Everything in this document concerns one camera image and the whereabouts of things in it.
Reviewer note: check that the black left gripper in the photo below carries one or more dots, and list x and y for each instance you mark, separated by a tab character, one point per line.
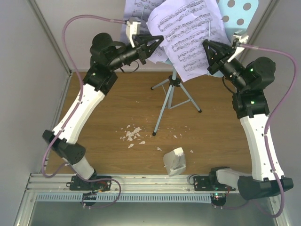
144	50

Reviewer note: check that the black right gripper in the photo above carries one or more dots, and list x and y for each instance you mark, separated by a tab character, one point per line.
222	52

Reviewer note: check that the sheet music papers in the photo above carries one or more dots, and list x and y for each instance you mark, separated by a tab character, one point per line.
184	24

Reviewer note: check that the light blue music stand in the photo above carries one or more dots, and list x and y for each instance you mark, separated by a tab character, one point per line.
236	15

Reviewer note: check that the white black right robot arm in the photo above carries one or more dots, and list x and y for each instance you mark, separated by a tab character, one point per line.
249	102

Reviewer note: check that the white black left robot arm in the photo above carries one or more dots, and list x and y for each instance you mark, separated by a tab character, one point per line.
106	57

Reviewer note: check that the white plastic debris pile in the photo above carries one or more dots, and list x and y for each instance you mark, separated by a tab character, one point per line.
134	135

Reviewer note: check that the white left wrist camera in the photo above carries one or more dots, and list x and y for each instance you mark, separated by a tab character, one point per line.
133	25

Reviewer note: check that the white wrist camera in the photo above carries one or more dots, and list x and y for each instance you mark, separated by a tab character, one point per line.
133	25
238	38

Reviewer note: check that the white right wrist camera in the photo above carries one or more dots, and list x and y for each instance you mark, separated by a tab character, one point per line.
238	38

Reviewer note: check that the aluminium frame post right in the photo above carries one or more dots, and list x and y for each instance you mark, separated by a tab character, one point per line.
267	31

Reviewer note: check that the aluminium frame post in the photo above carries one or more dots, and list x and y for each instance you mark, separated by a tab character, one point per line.
267	31
33	4

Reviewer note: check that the aluminium frame post left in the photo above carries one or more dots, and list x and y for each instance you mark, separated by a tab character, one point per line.
33	4

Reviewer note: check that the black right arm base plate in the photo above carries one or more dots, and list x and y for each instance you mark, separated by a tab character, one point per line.
202	184

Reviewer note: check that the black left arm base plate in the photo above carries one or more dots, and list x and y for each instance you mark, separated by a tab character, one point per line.
77	184

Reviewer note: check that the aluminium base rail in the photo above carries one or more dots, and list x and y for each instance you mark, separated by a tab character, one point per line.
141	184

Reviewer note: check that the grey slotted cable duct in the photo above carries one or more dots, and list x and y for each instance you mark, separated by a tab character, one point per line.
127	197

